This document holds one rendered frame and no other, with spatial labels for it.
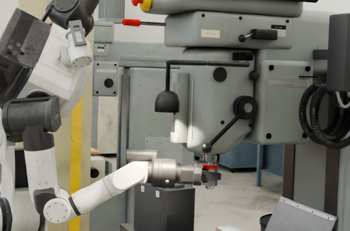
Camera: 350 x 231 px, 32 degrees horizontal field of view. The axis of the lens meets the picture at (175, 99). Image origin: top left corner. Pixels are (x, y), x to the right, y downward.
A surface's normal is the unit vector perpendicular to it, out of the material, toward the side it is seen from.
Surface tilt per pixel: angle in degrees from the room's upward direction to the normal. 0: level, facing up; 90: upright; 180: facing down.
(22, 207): 81
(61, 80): 58
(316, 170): 90
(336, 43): 90
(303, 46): 90
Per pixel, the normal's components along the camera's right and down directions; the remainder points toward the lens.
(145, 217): -0.82, 0.00
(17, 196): 0.58, 0.15
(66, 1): -0.23, -0.43
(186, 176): 0.04, 0.05
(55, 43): 0.51, -0.47
